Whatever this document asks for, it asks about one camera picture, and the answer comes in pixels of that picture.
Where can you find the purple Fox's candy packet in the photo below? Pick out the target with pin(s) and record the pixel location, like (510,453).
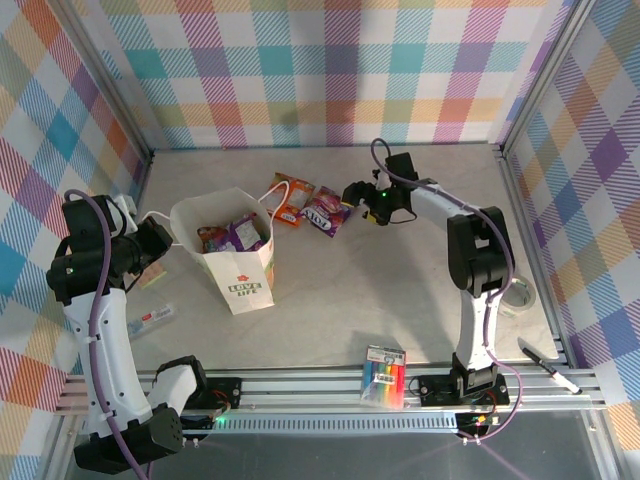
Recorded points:
(325,212)

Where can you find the red cookie bag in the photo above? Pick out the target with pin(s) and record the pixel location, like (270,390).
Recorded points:
(209,239)

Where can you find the orange snack packet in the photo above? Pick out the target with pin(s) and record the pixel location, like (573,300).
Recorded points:
(295,197)

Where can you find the purple white snack packet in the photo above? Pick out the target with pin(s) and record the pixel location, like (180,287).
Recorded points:
(245,232)

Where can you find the green picnic print paper bag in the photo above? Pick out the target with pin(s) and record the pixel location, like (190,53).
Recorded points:
(245,292)

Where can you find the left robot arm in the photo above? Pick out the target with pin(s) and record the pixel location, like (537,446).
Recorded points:
(105,350)

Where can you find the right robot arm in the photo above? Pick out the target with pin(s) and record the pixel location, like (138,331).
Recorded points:
(475,325)

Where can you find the sponge pad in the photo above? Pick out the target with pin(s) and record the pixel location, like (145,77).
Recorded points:
(155,275)

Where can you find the colourful highlighter pack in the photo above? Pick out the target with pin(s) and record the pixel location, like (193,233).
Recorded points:
(384,377)

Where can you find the clear tape roll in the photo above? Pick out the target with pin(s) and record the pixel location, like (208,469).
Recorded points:
(525,306)

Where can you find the left controller board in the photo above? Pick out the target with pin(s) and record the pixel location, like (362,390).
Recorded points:
(200,423)

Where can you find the controller board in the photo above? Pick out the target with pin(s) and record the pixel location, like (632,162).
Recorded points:
(475,420)
(200,423)

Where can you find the black white marker pen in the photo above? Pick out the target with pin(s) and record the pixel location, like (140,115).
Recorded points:
(550,369)

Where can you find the right controller board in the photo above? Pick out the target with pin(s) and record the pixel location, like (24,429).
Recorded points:
(475,420)

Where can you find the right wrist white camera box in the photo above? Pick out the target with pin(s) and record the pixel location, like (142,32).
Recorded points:
(381,179)

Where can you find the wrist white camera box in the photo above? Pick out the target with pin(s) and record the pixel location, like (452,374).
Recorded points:
(127,212)
(381,179)

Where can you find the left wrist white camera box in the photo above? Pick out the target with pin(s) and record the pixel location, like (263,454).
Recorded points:
(127,212)

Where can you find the aluminium side rail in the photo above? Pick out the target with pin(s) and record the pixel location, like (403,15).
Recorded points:
(521,210)

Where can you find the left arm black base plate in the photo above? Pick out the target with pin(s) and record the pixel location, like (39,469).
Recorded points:
(225,392)

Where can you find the aluminium frame post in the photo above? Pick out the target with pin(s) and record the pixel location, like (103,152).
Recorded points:
(542,75)
(106,75)

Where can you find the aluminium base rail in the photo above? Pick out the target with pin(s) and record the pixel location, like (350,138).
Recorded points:
(310,387)

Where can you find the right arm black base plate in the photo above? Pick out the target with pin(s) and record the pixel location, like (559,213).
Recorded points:
(435,390)

